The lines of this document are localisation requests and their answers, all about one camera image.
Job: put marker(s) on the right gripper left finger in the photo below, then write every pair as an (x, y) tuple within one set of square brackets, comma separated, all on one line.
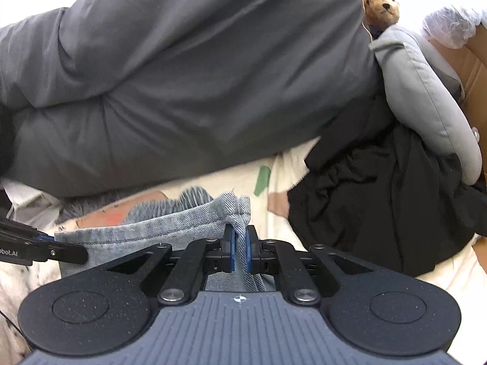
[(190, 268)]

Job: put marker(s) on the brown teddy bear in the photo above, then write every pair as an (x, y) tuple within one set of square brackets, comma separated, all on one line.
[(381, 14)]

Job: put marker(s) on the brown cardboard sheet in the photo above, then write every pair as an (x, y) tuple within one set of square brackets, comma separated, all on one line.
[(469, 62)]

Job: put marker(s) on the light blue denim shorts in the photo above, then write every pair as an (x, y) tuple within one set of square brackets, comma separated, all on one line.
[(194, 215)]

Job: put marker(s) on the cream cartoon bear bedsheet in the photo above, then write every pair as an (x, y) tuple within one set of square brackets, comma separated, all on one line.
[(462, 275)]

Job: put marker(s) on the grey neck pillow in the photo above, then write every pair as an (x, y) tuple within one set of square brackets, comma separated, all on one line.
[(422, 90)]

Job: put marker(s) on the white pillow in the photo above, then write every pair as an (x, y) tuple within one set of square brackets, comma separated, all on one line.
[(453, 27)]

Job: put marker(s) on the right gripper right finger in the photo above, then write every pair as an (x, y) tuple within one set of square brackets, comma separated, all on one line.
[(289, 268)]

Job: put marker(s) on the black garment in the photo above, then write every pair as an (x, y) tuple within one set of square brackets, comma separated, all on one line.
[(374, 190)]

